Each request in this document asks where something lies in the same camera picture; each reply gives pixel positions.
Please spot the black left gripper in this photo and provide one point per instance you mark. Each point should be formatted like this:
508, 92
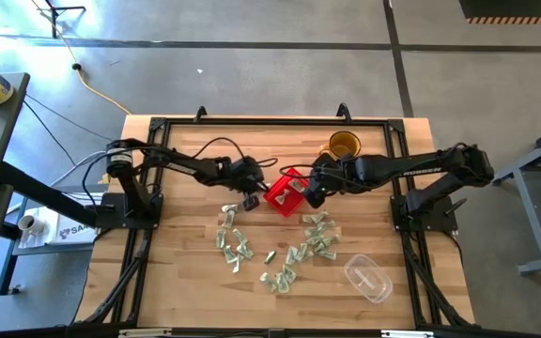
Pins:
244, 173

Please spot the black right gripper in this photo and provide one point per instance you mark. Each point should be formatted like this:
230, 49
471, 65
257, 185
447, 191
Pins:
329, 173

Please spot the banknote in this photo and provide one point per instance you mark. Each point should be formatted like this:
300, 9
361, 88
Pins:
237, 264
245, 251

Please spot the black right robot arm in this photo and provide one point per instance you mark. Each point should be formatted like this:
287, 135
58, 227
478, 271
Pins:
416, 170

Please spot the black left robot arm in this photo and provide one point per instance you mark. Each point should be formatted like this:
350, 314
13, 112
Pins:
181, 165

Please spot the red plastic basket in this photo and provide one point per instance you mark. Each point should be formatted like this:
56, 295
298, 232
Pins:
294, 206

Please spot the amber glass mug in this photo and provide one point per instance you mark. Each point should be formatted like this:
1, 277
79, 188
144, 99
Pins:
345, 141

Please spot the black clamp hook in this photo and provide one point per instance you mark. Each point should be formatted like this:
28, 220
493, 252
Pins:
344, 112
200, 112

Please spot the clear plastic container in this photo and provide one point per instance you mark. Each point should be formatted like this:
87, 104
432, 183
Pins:
366, 277

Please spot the small yellow connector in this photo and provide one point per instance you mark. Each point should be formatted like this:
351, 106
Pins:
105, 178

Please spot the white printed box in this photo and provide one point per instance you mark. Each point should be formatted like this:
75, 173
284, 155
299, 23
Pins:
75, 233

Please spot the black diagonal support bar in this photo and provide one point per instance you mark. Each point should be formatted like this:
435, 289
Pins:
45, 195

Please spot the white cup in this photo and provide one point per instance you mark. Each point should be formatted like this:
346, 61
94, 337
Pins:
31, 224

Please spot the black tripod stand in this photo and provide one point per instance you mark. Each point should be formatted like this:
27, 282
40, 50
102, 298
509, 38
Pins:
54, 16

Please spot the black hazard striped mat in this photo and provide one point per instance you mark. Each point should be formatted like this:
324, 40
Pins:
514, 8

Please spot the silver metal bracket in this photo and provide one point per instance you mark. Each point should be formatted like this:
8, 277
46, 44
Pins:
144, 333
407, 333

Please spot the grey metal table frame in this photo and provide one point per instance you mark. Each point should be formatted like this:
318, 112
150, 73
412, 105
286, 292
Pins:
529, 211

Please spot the blue metal shelf frame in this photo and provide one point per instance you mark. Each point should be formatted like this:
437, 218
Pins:
7, 267

